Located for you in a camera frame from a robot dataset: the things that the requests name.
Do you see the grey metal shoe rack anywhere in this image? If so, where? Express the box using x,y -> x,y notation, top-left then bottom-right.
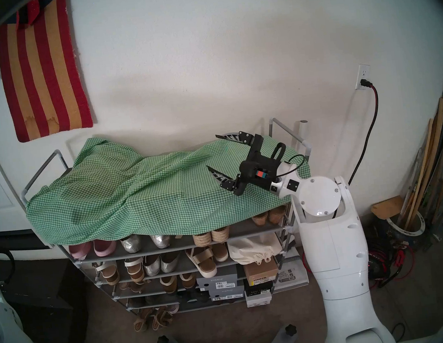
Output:
15,114 -> 329,330

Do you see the red glitter ribbon bow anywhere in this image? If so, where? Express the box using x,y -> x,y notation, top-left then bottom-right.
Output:
24,0 -> 43,25

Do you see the plain silver flat shoe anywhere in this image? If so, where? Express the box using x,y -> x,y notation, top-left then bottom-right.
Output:
143,253 -> 163,277
160,251 -> 182,274

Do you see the red black power tool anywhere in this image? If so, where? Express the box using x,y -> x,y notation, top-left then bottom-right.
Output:
363,218 -> 418,290

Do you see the white strap brown sandal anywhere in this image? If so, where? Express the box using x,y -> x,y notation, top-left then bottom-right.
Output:
93,260 -> 121,288
123,256 -> 147,285

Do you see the white labelled shoebox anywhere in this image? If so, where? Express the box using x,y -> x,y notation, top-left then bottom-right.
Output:
245,290 -> 274,308

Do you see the dark brown low cabinet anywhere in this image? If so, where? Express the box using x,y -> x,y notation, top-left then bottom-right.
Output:
0,247 -> 91,343

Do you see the grey Vionic shoebox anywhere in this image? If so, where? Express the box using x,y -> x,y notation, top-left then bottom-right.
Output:
210,281 -> 246,303
195,265 -> 239,291

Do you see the white wall outlet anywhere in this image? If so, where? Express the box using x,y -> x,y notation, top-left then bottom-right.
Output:
353,63 -> 373,91

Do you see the black red power cord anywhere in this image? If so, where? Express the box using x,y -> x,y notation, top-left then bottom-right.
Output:
337,77 -> 387,186

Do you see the wooden trim sticks bundle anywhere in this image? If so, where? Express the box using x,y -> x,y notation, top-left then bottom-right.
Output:
384,50 -> 443,233

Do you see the striped fabric flag hanging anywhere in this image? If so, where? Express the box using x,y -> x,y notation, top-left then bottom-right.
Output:
0,0 -> 95,145

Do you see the dark strappy sandal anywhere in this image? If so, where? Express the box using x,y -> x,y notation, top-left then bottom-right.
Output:
117,279 -> 150,298

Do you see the brown slip-on shoe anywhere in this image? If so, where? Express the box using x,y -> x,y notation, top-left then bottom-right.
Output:
159,275 -> 179,295
179,272 -> 198,291

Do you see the tan fringed sandal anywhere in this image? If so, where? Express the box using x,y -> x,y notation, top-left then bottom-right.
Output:
132,307 -> 155,333
151,305 -> 176,331

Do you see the black shoebox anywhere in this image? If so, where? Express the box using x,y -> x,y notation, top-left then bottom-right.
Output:
244,281 -> 275,298

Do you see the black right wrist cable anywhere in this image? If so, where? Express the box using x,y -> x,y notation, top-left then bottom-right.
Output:
270,140 -> 307,177

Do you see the tan cork wedge shoe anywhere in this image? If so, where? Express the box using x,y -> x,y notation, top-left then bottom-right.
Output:
251,211 -> 270,227
268,205 -> 289,225

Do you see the brown cardboard piece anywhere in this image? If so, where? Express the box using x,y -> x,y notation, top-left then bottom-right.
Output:
369,195 -> 406,221

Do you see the brown cardboard shoebox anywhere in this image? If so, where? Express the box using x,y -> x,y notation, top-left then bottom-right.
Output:
242,257 -> 280,286

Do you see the green gingham cloth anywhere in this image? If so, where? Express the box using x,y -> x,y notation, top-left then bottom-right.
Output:
19,115 -> 316,252

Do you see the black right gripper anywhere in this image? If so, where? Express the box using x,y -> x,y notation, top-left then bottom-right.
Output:
203,127 -> 285,198

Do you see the silver perforated shoe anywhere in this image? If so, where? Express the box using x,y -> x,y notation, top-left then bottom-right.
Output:
151,234 -> 172,250
120,234 -> 143,255

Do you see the white platform strap sandal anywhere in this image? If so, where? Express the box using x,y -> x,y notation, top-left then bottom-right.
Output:
211,242 -> 230,264
185,245 -> 219,281

